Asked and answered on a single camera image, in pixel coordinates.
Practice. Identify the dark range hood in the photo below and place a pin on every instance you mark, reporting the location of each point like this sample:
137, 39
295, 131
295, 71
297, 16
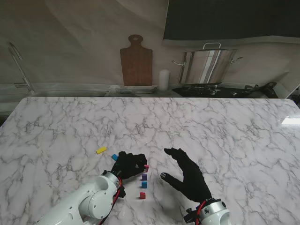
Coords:
234, 18

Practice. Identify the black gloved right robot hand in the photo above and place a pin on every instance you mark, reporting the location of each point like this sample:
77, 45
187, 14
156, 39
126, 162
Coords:
192, 180

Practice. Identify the red domino block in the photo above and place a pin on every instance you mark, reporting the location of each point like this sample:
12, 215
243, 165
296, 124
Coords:
142, 195

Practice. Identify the purple domino block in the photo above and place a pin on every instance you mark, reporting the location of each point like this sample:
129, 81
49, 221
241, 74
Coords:
144, 176

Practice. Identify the black frying pan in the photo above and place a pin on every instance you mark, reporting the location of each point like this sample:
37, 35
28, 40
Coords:
262, 91

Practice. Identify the large steel stock pot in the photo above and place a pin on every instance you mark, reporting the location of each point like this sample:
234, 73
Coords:
208, 65

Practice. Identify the yellow domino block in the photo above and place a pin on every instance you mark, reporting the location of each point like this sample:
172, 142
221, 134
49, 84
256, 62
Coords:
101, 150

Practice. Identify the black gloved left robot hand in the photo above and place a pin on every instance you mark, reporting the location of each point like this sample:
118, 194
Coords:
129, 166

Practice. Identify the chrome kitchen faucet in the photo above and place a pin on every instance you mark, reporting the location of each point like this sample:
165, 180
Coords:
21, 68

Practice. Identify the white cylinder candle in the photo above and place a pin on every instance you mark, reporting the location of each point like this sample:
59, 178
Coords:
164, 79

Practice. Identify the blue domino block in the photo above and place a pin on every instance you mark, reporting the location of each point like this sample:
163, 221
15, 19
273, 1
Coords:
144, 184
114, 157

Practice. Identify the stack of white plates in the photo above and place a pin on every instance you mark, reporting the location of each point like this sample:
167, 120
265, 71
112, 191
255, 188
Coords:
138, 89

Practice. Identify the pink domino block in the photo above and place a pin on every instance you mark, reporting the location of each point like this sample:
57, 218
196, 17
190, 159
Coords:
146, 168

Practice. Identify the black gas stove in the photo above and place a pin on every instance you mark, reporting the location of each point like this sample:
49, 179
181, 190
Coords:
201, 90

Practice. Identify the steel kitchen sink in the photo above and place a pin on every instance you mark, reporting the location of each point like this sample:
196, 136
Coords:
70, 93

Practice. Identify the brown wooden cutting board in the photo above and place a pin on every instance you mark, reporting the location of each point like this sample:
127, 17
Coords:
136, 65

